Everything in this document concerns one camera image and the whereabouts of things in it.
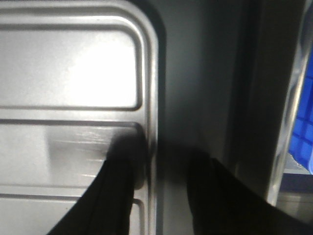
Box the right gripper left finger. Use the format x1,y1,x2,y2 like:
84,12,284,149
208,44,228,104
49,137,139,235

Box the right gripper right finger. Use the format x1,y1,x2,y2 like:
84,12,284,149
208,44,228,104
187,153,313,235

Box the small silver ribbed tray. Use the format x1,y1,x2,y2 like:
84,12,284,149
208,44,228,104
0,0,159,235

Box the large grey outer tray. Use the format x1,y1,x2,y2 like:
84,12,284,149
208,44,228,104
129,0,304,235

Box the blue crate below rack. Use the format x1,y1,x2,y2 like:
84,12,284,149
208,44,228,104
288,66,313,175

